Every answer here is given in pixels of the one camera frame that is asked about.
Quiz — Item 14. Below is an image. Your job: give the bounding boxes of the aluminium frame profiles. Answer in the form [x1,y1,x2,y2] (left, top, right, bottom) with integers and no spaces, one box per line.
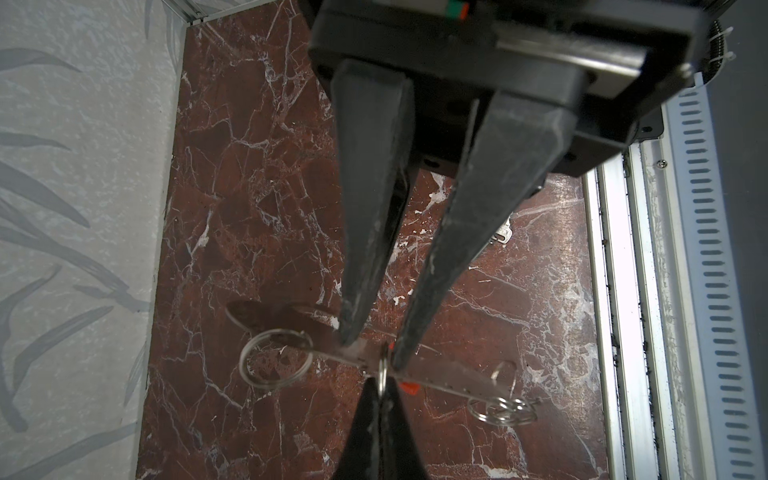
[160,0,272,25]

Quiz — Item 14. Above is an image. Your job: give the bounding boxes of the key with light tag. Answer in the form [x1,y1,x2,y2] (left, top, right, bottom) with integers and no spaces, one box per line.
[474,216,512,260]

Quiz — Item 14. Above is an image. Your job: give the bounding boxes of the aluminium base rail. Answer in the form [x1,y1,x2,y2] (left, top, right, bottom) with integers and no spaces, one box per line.
[583,143,681,479]

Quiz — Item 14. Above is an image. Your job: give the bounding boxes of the key with red tag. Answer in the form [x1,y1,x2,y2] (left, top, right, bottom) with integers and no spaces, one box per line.
[400,382,420,396]

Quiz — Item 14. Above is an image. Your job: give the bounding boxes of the white slotted cable duct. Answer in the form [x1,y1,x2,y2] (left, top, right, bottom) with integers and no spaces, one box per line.
[666,83,767,479]

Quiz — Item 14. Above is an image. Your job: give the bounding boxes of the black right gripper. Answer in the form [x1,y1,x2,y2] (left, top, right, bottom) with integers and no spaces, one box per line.
[300,1,711,371]

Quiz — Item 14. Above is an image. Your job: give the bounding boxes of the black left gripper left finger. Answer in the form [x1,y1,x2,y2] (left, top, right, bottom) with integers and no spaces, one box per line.
[332,378,381,480]

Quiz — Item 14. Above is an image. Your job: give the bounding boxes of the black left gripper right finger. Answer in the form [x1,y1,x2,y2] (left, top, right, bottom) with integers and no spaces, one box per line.
[379,377,429,480]

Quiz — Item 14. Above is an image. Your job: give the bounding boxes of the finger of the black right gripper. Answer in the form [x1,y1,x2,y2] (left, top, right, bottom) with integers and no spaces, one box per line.
[331,60,417,346]

